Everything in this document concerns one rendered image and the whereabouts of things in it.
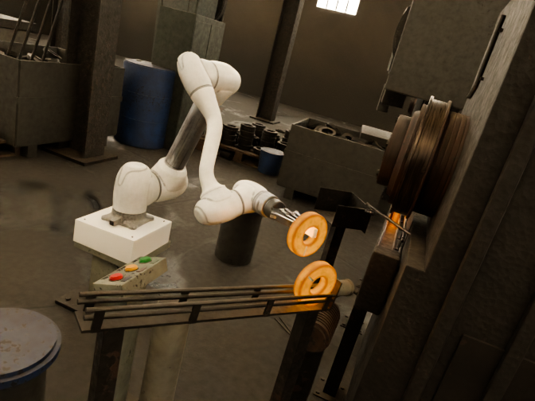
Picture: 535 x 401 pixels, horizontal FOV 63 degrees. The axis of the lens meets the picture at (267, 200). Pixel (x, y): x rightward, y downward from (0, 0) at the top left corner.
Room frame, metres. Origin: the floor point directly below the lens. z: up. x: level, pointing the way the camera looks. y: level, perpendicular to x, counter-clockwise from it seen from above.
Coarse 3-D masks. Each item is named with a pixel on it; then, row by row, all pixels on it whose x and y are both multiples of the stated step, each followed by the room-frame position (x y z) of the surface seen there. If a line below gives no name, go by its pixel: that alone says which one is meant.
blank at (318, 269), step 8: (312, 264) 1.26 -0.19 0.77; (320, 264) 1.26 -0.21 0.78; (328, 264) 1.28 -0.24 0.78; (304, 272) 1.24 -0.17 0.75; (312, 272) 1.23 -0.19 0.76; (320, 272) 1.25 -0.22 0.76; (328, 272) 1.27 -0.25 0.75; (296, 280) 1.23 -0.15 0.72; (304, 280) 1.22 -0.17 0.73; (312, 280) 1.24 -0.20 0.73; (320, 280) 1.30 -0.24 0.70; (328, 280) 1.28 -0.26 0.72; (296, 288) 1.22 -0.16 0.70; (304, 288) 1.22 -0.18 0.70; (320, 288) 1.28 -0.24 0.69; (328, 288) 1.29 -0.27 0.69; (304, 304) 1.24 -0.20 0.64; (312, 304) 1.26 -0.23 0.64
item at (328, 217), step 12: (324, 192) 2.37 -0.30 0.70; (336, 192) 2.39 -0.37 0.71; (348, 192) 2.42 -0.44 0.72; (324, 204) 2.38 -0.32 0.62; (336, 204) 2.40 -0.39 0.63; (348, 204) 2.42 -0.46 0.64; (360, 204) 2.31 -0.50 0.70; (324, 216) 2.24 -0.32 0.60; (336, 216) 2.12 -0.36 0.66; (348, 216) 2.14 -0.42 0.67; (360, 216) 2.16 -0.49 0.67; (336, 228) 2.22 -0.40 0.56; (360, 228) 2.17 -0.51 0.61; (336, 240) 2.22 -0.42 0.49; (324, 252) 2.25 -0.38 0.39; (336, 252) 2.23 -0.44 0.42
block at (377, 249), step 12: (384, 252) 1.45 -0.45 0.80; (396, 252) 1.48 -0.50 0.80; (372, 264) 1.44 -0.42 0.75; (384, 264) 1.43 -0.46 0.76; (396, 264) 1.42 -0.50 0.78; (372, 276) 1.43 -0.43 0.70; (384, 276) 1.42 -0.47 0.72; (360, 288) 1.44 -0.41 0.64; (372, 288) 1.43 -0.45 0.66; (384, 288) 1.42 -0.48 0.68; (360, 300) 1.44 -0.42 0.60; (372, 300) 1.43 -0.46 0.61; (384, 300) 1.42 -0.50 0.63; (372, 312) 1.42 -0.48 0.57
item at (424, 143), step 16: (432, 96) 1.67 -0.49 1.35; (432, 112) 1.57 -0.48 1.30; (432, 128) 1.52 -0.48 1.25; (416, 144) 1.49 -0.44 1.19; (432, 144) 1.49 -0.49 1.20; (416, 160) 1.48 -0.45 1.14; (416, 176) 1.48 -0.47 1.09; (400, 192) 1.51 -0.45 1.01; (416, 192) 1.48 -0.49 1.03; (400, 208) 1.56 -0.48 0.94
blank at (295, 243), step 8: (304, 216) 1.33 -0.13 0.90; (312, 216) 1.34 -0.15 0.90; (320, 216) 1.36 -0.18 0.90; (296, 224) 1.32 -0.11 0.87; (304, 224) 1.32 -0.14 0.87; (312, 224) 1.35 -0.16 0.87; (320, 224) 1.37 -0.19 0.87; (288, 232) 1.32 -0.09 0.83; (296, 232) 1.30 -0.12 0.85; (304, 232) 1.33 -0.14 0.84; (320, 232) 1.38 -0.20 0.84; (288, 240) 1.31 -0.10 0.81; (296, 240) 1.31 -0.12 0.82; (304, 240) 1.38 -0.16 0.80; (312, 240) 1.37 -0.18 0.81; (320, 240) 1.38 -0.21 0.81; (296, 248) 1.31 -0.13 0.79; (304, 248) 1.34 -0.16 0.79; (312, 248) 1.36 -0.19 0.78; (304, 256) 1.34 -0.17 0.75
